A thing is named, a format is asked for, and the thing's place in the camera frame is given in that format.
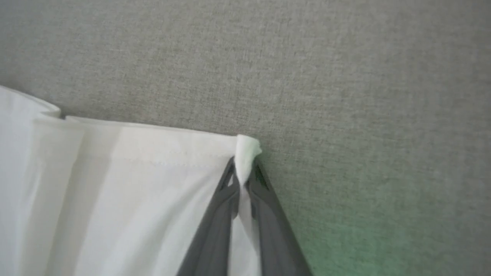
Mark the white and black garment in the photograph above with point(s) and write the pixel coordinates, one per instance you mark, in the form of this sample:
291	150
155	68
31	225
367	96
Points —
115	199

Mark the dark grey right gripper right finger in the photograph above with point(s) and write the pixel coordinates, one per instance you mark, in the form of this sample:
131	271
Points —
274	234

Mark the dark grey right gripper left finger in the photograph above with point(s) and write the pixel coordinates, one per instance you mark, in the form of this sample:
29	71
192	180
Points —
215	234

